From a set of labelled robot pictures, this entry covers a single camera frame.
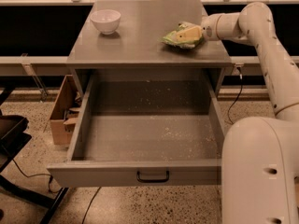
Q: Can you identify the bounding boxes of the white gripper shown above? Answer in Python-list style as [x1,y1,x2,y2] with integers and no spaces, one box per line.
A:
[176,14,221,42]

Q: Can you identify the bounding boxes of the green jalapeno chip bag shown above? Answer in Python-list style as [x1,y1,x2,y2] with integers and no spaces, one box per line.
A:
[162,21,204,49]

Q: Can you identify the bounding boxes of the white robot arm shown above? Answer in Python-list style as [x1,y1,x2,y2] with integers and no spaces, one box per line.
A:
[192,2,299,224]

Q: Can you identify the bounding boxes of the open grey top drawer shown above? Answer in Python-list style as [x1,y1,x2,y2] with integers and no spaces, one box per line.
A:
[48,70,224,188]

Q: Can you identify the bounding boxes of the grey metal cabinet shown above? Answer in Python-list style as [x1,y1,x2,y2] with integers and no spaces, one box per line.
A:
[67,0,231,93]

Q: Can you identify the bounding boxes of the white ceramic bowl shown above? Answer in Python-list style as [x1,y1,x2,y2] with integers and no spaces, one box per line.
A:
[90,9,121,35]

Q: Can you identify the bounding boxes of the open cardboard box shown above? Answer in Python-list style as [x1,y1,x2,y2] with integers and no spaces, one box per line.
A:
[50,75,81,145]

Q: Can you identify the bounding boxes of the black power cable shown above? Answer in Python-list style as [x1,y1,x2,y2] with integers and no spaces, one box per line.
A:
[226,66,245,125]

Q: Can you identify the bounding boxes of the black drawer handle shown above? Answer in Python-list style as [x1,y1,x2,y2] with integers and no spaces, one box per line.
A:
[136,171,170,183]

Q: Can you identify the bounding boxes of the thin black floor cable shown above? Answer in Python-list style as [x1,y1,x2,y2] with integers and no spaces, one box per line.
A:
[81,186,103,224]

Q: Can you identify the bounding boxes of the grey metal rail bench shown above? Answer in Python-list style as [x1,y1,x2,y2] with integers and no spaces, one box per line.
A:
[1,2,298,79]

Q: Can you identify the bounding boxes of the black cart frame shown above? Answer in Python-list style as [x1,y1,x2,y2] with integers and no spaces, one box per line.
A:
[0,90,64,224]

